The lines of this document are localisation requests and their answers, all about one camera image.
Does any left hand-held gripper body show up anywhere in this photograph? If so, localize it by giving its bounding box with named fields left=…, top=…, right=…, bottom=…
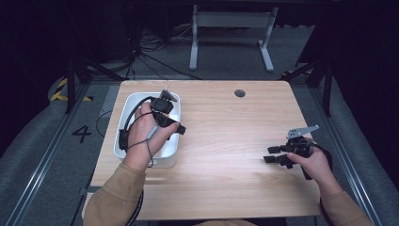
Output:
left=150, top=89, right=179, bottom=120

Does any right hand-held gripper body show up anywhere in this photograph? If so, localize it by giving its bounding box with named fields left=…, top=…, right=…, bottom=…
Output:
left=280, top=124, right=320, bottom=181

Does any white plastic bin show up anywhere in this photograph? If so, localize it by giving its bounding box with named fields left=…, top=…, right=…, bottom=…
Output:
left=113, top=91, right=183, bottom=169

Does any person's right hand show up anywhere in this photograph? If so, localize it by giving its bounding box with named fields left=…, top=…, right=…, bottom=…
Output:
left=286, top=137, right=338, bottom=192

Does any person's left hand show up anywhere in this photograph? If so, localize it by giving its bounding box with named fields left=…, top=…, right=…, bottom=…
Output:
left=122, top=102, right=181, bottom=172

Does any black metal stand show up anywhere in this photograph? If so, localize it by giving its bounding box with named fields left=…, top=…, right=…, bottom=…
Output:
left=63, top=55, right=126, bottom=115
left=281, top=56, right=334, bottom=118

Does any yellow black hazard tape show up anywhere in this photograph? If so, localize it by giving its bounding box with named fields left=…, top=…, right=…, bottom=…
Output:
left=50, top=77, right=94, bottom=103

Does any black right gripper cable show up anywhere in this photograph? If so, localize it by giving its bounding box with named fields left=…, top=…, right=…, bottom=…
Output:
left=312, top=143, right=334, bottom=226

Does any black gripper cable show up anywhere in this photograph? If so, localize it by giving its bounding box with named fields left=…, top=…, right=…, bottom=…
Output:
left=118, top=95, right=158, bottom=169
left=312, top=143, right=334, bottom=226

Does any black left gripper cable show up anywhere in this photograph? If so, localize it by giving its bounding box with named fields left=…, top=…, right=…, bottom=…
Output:
left=118, top=95, right=158, bottom=169

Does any aluminium floor rail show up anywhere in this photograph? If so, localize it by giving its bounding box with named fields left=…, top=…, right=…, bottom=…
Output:
left=309, top=86, right=385, bottom=226
left=3, top=83, right=92, bottom=226

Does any bundle of black floor cables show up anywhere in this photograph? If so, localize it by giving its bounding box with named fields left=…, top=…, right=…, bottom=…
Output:
left=123, top=23, right=203, bottom=81

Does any thin black floor cable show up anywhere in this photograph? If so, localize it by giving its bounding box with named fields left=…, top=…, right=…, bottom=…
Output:
left=95, top=108, right=115, bottom=139

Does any grey metal table frame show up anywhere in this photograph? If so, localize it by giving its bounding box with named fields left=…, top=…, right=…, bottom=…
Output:
left=188, top=4, right=279, bottom=73

